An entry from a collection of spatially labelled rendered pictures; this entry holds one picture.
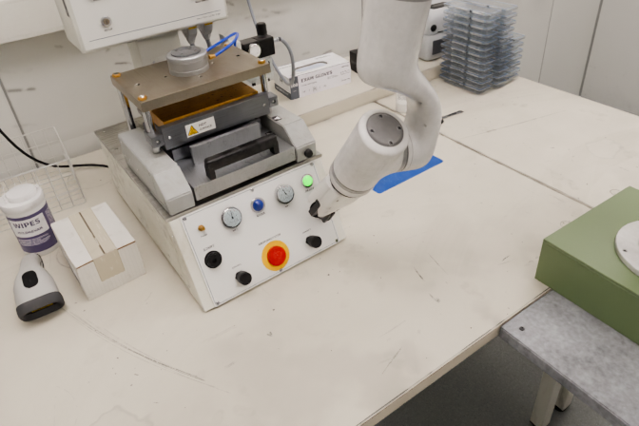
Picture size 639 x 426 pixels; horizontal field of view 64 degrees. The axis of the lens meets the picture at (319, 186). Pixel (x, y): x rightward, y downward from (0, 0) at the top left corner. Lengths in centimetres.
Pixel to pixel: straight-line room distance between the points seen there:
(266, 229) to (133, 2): 53
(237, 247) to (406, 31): 53
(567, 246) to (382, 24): 54
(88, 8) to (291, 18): 86
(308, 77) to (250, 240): 78
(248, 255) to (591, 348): 62
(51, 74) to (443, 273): 115
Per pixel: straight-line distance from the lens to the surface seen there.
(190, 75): 106
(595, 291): 102
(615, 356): 101
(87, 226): 119
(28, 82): 161
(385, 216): 120
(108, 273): 111
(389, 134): 79
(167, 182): 97
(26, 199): 125
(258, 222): 103
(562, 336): 100
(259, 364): 93
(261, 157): 102
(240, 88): 110
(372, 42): 74
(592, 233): 107
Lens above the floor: 148
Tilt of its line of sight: 34 degrees down
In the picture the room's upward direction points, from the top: 5 degrees counter-clockwise
